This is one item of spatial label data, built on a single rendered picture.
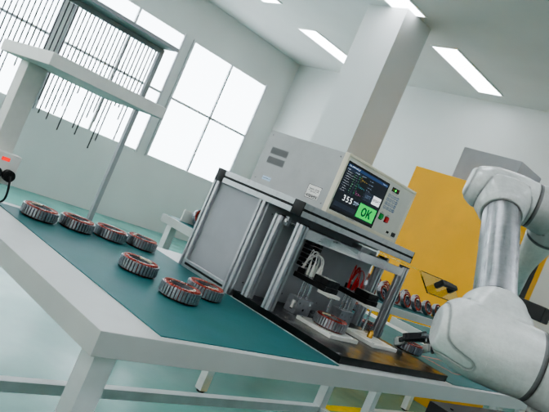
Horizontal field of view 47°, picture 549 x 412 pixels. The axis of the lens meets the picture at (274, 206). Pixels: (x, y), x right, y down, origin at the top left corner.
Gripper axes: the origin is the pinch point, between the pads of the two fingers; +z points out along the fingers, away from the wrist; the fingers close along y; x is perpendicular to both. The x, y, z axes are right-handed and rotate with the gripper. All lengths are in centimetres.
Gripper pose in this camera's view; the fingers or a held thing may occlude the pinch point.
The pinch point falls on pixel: (409, 345)
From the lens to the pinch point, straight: 253.6
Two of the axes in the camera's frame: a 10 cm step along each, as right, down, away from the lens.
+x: 1.6, -8.7, 4.6
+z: -5.4, 3.1, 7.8
